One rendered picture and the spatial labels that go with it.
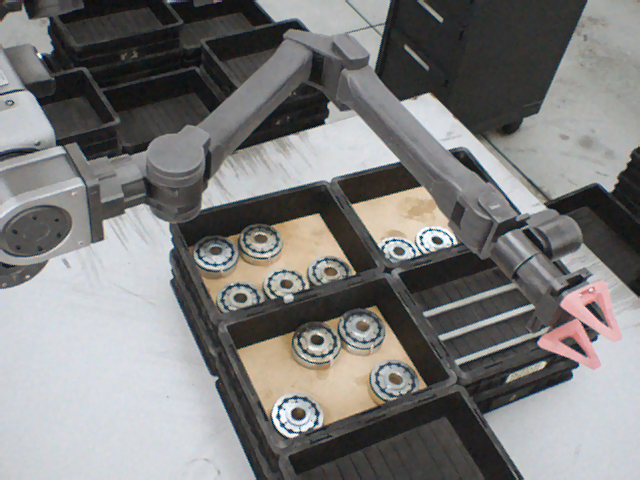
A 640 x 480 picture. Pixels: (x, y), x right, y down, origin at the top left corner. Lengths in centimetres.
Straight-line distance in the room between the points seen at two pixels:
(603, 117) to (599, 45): 61
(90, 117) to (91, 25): 51
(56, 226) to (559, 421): 126
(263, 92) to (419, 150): 26
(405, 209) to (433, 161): 85
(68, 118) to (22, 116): 160
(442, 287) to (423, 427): 37
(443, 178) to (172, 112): 185
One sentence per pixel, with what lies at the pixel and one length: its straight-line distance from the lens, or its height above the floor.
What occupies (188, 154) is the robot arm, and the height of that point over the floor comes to 150.
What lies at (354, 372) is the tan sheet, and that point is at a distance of 172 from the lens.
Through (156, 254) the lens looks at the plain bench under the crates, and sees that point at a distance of 204.
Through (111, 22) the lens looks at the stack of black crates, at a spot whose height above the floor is 49.
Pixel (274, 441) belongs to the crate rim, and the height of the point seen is 93.
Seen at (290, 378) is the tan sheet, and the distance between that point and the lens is 169.
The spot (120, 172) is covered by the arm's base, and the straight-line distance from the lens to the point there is 112.
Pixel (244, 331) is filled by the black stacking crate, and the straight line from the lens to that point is 168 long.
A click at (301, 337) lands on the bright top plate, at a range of 171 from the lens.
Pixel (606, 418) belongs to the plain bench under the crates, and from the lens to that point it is 202.
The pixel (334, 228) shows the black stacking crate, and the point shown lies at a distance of 193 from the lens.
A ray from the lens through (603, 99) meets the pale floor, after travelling 419.
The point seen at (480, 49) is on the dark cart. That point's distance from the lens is 312.
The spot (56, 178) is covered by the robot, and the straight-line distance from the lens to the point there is 109.
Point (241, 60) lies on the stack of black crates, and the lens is 300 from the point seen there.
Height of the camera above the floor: 226
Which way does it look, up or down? 47 degrees down
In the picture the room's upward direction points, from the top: 12 degrees clockwise
